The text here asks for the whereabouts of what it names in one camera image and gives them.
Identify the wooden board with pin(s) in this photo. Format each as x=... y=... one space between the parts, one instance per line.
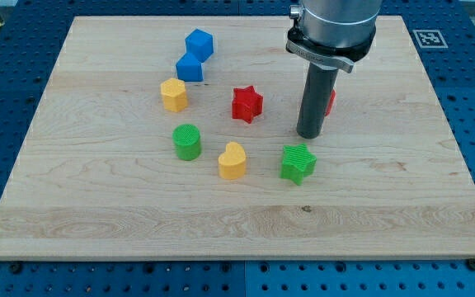
x=98 y=179

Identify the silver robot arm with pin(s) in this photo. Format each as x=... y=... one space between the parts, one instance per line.
x=332 y=34

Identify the red circle block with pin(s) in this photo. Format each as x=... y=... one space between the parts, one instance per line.
x=331 y=103

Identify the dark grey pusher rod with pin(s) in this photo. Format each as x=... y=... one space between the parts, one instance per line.
x=316 y=96

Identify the green cylinder block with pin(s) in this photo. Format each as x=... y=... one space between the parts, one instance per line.
x=186 y=139

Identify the yellow hexagon block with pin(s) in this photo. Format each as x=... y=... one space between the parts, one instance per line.
x=174 y=96

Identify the yellow heart block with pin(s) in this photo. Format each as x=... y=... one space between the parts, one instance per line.
x=232 y=162

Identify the red star block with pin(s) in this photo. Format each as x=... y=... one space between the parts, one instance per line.
x=246 y=104

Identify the white fiducial marker tag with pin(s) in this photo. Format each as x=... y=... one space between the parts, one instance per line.
x=430 y=39

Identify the blue pentagon block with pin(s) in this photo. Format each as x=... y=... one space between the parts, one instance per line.
x=189 y=68

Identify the green star block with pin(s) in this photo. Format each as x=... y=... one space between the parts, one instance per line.
x=297 y=163

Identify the blue cube block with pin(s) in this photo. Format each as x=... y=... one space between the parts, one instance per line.
x=200 y=44

